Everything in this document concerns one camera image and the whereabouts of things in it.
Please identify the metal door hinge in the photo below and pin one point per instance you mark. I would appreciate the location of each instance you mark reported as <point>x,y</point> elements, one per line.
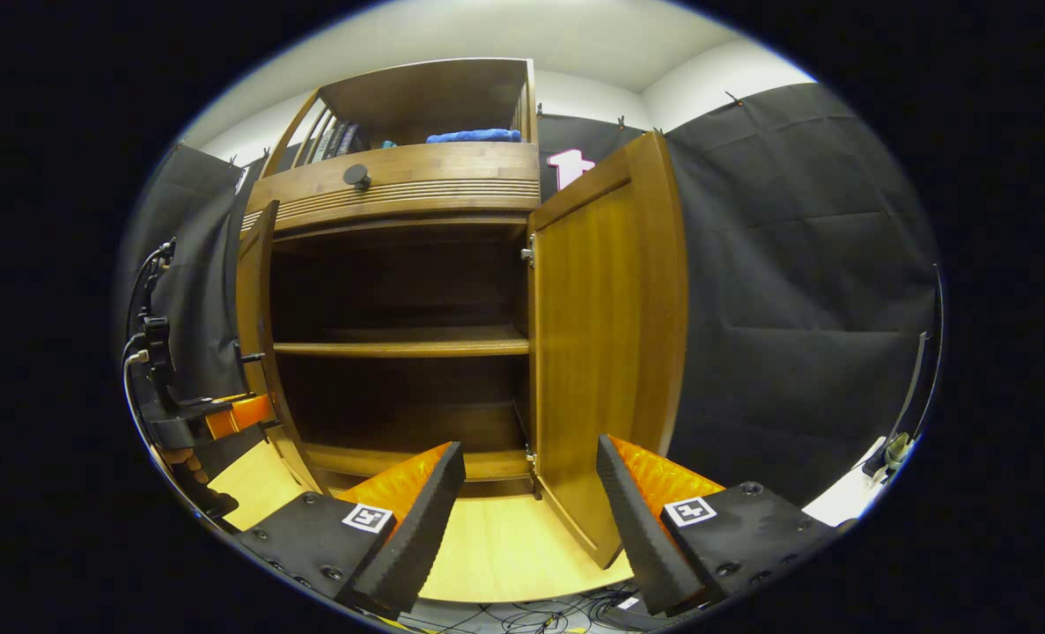
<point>528,253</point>
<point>533,462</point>

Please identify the white side table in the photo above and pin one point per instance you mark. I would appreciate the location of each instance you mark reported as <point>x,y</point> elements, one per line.
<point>843,502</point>

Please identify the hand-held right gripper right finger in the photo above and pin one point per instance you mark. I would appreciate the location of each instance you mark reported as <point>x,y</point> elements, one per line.
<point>641,528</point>

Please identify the wooden inner cabinet shelf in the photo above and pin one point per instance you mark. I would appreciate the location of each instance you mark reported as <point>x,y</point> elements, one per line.
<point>399,345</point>

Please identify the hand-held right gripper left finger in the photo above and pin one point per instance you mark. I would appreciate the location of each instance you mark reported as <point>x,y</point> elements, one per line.
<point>416,528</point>

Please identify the black round drawer knob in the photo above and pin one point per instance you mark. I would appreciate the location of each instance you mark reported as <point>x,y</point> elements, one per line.
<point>356,176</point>

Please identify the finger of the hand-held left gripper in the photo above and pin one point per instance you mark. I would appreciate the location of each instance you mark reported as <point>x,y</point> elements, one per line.
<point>240,416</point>

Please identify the dark blue book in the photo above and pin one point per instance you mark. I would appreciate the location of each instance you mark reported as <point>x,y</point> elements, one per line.
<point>350,138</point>

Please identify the black backdrop cloth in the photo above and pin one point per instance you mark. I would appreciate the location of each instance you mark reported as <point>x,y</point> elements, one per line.
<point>795,264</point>

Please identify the wooden double-door shoe cabinet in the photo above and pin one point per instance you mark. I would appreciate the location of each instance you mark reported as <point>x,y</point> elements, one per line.
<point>434,97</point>

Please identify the wooden cabinet drawer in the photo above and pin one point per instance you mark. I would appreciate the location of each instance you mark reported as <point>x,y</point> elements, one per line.
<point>452,176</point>

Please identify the dark upright frame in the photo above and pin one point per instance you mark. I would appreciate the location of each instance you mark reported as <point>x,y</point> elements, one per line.
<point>923,370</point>

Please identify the blue folded cloth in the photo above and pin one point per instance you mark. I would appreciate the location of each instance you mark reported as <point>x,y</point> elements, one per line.
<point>474,136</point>

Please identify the grey book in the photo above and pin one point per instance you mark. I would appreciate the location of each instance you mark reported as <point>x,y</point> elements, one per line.
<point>321,145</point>

